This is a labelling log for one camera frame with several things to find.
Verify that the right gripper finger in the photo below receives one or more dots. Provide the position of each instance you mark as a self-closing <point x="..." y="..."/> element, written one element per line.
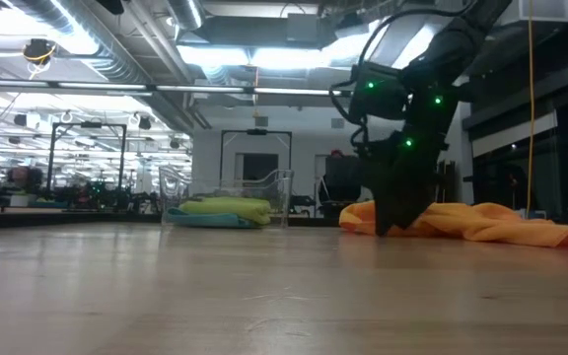
<point x="422" y="187"/>
<point x="390" y="197"/>

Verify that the orange microfiber towel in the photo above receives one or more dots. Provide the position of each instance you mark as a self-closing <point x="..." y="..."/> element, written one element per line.
<point x="486" y="222"/>

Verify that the green microfiber towel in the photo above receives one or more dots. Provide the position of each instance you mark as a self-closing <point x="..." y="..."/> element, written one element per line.
<point x="230" y="207"/>

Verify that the teal microfiber towel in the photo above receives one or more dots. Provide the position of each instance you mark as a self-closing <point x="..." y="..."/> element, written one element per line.
<point x="205" y="219"/>

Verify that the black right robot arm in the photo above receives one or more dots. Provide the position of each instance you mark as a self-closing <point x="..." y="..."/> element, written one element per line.
<point x="461" y="39"/>

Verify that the black curtain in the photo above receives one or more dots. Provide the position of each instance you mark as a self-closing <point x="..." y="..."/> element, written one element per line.
<point x="447" y="182"/>

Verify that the clear plastic bin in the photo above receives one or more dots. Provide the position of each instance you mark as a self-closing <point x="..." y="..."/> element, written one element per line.
<point x="281" y="192"/>

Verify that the long linear ceiling light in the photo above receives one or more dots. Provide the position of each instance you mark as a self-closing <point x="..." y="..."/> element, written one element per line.
<point x="215" y="90"/>

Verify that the black robot arms station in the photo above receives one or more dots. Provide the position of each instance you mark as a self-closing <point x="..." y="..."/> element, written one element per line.
<point x="96" y="192"/>

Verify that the black robot station frame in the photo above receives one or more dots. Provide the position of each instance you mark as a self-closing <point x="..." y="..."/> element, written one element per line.
<point x="87" y="124"/>
<point x="256" y="131"/>

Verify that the silver ventilation duct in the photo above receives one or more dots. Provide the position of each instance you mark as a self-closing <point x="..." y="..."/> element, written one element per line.
<point x="32" y="10"/>

